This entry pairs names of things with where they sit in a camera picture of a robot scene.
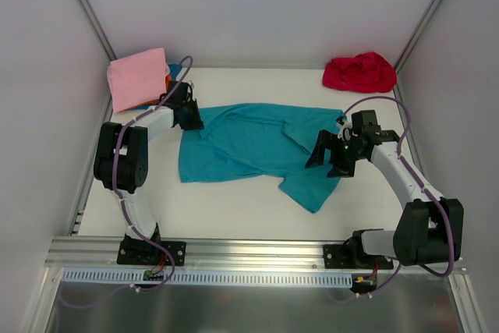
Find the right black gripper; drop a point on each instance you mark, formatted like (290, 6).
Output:
(337, 152)

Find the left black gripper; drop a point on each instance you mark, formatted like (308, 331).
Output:
(191, 117)

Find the teal t shirt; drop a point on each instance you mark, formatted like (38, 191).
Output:
(175, 70)
(250, 140)

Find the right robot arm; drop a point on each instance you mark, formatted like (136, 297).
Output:
(429, 230)

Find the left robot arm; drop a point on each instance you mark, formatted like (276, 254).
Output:
(122, 155)

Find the folded orange t shirt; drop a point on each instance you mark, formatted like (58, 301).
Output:
(155, 101)

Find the folded teal t shirt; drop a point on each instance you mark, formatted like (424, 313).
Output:
(175, 70)

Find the folded pink t shirt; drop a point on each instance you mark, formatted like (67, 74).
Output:
(137, 79)

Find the crumpled red t shirt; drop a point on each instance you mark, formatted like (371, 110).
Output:
(366, 73)

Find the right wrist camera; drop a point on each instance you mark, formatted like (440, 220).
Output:
(344, 128)

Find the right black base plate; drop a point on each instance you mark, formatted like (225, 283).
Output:
(339, 256)

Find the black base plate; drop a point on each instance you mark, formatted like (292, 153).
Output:
(138, 252)
(339, 256)

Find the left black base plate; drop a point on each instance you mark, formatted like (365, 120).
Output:
(138, 252)

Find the right aluminium frame post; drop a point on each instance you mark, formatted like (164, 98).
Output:
(423, 23)

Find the aluminium frame post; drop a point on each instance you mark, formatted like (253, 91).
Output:
(423, 23)
(97, 28)

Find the aluminium mounting rail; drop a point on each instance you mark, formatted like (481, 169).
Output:
(202, 254)

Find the left aluminium frame post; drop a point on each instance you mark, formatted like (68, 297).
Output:
(97, 28)

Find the white slotted cable duct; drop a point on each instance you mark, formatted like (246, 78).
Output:
(335, 280)

